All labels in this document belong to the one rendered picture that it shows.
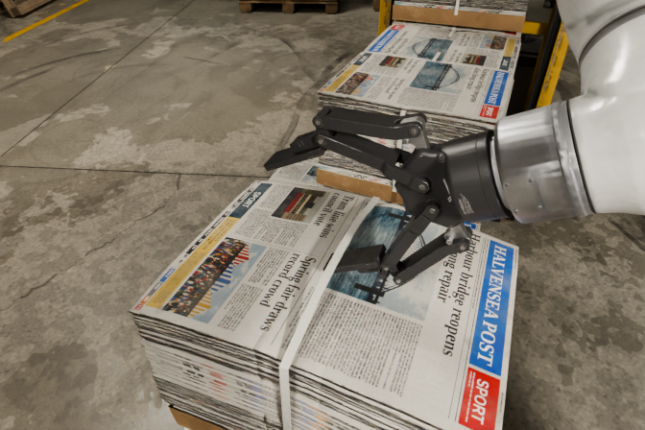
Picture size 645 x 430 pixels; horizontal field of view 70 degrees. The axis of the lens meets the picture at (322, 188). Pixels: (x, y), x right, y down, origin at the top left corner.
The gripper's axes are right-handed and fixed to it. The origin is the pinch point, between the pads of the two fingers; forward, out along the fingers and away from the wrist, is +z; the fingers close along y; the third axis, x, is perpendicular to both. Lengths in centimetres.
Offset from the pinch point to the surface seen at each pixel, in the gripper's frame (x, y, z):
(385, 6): 159, -1, 39
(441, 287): 2.9, 14.5, -9.2
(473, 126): 46.2, 14.4, -7.3
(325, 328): -7.6, 9.5, -0.6
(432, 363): -7.2, 14.9, -10.0
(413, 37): 92, 3, 12
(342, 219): 9.1, 7.0, 3.0
